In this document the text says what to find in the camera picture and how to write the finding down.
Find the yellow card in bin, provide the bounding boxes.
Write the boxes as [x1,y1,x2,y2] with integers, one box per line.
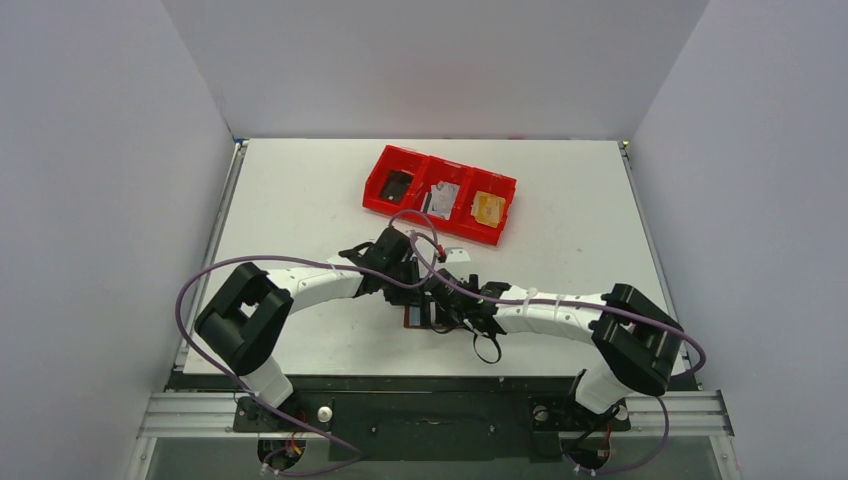
[470,191,506,228]

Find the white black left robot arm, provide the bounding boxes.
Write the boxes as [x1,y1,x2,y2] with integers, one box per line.
[194,227,418,430]

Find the aluminium front rail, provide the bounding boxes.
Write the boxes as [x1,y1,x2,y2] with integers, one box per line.
[139,391,733,440]

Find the red three-compartment plastic bin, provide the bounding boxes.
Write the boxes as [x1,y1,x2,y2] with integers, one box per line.
[362,145,516,246]

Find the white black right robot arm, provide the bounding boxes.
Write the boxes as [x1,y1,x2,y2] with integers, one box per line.
[423,269,681,427]

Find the black card in bin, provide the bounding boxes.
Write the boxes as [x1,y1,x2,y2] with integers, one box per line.
[379,170,414,204]

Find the brown leather card holder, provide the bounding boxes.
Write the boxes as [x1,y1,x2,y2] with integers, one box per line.
[403,302,436,330]

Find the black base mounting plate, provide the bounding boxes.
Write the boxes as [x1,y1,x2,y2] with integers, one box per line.
[166,372,694,469]

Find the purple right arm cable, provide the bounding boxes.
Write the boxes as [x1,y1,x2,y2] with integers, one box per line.
[410,231,708,476]

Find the white grey cards in bin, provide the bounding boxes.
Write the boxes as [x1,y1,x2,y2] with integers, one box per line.
[421,181,460,220]

